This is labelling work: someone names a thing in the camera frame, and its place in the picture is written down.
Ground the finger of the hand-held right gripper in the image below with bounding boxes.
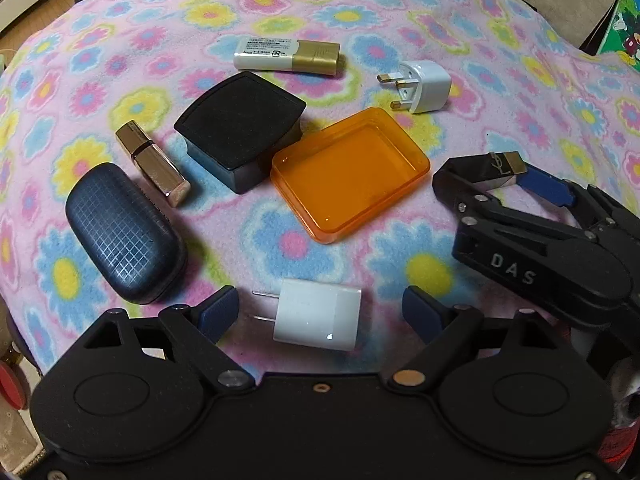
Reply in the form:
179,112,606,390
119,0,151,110
432,157,506,226
520,166,640,242

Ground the red round object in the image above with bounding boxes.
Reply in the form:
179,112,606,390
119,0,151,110
0,360,29,412

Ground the black square case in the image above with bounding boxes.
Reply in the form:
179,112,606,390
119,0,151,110
173,71,307,195

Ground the dark blue glasses case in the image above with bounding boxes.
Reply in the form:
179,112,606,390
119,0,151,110
65,162,188,305

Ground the white three-pin plug adapter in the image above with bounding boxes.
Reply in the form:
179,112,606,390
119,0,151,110
376,59,452,115

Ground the rose gold lipstick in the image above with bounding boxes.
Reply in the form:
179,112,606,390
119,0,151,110
115,120,192,209

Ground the white two-pin charger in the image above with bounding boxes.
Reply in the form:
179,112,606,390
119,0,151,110
251,279,364,353

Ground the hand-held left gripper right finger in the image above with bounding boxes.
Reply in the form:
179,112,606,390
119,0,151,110
381,285,566,391

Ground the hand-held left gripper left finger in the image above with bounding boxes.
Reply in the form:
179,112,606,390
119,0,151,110
82,285,256,392

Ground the pink floral blanket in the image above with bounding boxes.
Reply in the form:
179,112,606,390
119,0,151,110
0,0,640,376

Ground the white and gold tube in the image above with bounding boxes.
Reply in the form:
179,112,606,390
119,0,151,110
233,35,347,79

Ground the black and gold lipstick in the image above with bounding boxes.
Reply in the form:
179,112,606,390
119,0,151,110
457,151,527,192

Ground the orange plastic box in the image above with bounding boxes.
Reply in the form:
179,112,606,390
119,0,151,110
270,106,432,245

